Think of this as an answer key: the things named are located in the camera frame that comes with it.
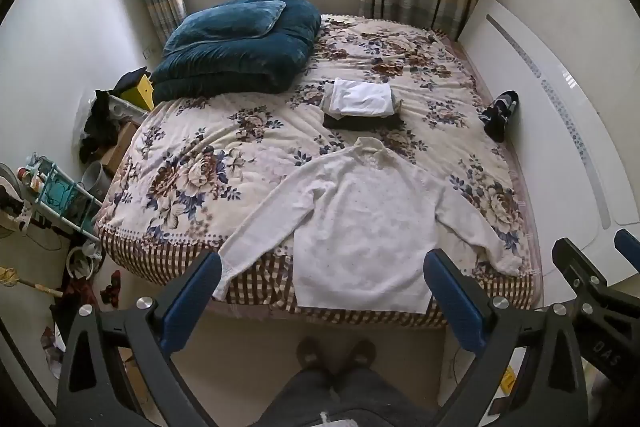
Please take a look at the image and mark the teal storage rack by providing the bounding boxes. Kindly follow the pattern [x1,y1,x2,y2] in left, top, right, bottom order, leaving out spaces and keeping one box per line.
[17,157,103,243]

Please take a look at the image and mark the wooden broom stick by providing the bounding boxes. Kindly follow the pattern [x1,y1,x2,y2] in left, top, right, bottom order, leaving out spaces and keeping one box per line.
[0,267,63,298]

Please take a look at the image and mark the white knit sweater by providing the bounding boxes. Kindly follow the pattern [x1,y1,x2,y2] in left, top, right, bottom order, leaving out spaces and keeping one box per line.
[212,137,523,314]

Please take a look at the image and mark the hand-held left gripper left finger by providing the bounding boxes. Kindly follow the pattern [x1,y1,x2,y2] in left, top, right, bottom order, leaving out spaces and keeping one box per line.
[56,251,223,427]

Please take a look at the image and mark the cardboard box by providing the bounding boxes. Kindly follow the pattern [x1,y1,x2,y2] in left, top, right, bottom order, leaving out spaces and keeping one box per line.
[102,122,141,172]

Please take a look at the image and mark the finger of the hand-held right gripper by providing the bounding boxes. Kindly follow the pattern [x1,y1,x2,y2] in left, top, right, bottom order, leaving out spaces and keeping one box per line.
[614,228,640,275]
[552,237,640,388]

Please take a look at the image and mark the folded dark garment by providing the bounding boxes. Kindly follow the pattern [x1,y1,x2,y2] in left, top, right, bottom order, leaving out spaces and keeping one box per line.
[322,111,405,131]

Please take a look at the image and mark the red cloth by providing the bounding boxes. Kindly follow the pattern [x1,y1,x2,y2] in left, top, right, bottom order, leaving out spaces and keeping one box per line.
[100,271,122,308]

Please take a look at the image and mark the floral bed blanket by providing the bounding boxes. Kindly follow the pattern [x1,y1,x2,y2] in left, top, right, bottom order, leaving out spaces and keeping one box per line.
[95,13,543,330]

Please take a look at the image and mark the grey bucket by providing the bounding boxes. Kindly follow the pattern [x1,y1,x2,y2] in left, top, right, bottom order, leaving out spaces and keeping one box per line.
[82,161,111,202]

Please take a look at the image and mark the dark striped socks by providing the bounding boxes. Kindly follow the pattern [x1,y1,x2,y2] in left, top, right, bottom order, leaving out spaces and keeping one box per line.
[480,90,520,142]

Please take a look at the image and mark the folded white garment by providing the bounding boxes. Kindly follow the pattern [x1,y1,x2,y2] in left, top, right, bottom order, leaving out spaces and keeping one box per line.
[325,78,393,118]

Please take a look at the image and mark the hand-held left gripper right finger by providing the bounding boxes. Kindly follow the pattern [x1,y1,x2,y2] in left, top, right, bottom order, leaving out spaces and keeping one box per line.
[423,248,590,427]

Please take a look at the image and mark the dark teal pillow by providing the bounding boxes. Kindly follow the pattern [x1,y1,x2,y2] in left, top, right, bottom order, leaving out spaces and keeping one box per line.
[162,0,287,55]

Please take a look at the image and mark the yellow box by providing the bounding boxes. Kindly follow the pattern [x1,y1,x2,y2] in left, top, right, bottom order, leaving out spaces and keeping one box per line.
[120,74,155,112]

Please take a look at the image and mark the white bed headboard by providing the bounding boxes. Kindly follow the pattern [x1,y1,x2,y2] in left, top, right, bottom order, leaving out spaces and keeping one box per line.
[457,0,640,303]

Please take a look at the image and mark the brown slipper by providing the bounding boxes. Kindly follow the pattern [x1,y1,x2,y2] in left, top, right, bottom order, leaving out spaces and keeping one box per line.
[297,338,326,370]
[345,339,377,369]

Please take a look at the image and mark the black clothes pile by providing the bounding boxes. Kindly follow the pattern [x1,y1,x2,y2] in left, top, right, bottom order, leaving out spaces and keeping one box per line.
[80,89,126,158]

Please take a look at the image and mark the folded dark teal quilt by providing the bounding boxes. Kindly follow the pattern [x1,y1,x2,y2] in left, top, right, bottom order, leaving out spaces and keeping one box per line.
[150,0,322,102]

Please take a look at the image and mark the person's grey pants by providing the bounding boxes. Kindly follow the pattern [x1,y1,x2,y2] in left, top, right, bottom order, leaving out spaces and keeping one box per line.
[260,366,426,427]

